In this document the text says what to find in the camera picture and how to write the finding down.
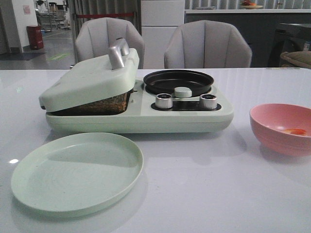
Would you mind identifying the dark kitchen counter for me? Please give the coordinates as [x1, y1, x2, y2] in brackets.
[185, 9, 311, 67]

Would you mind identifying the white cabinet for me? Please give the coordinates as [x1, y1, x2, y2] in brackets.
[140, 0, 185, 69]

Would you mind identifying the fruit plate on counter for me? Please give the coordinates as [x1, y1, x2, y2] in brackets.
[240, 0, 263, 10]

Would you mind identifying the right silver control knob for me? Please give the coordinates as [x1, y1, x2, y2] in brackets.
[199, 94, 217, 110]

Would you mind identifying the beige sofa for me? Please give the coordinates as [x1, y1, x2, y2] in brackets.
[280, 51, 311, 69]

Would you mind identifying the pink bowl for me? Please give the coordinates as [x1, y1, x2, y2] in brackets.
[250, 103, 311, 156]

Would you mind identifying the bread slice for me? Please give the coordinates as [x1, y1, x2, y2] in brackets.
[51, 92, 131, 116]

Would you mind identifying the right grey chair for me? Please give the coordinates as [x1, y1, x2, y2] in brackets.
[164, 20, 252, 69]

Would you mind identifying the orange shrimp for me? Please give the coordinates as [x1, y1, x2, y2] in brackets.
[283, 128, 307, 136]

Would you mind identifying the grey chair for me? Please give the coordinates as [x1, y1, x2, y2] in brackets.
[75, 17, 145, 69]
[164, 20, 252, 69]

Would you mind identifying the silver control knob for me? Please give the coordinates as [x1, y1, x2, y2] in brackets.
[155, 93, 173, 109]
[199, 94, 217, 110]

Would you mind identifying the dark washing machine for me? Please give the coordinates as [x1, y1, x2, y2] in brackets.
[268, 23, 311, 67]

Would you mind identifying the left grey chair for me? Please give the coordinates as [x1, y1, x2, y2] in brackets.
[75, 17, 145, 69]

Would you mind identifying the mint green breakfast maker lid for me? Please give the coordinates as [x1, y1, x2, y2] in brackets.
[39, 48, 139, 112]

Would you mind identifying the black round frying pan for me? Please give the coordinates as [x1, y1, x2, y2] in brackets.
[143, 69, 214, 97]

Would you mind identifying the red bin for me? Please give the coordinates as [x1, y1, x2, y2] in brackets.
[26, 25, 44, 50]

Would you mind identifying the mint green breakfast maker base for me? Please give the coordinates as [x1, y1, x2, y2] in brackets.
[46, 78, 234, 133]

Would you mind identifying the left silver control knob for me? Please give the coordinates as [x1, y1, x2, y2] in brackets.
[155, 93, 173, 109]

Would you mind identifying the mint green round plate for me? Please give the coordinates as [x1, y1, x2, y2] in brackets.
[11, 133, 144, 217]

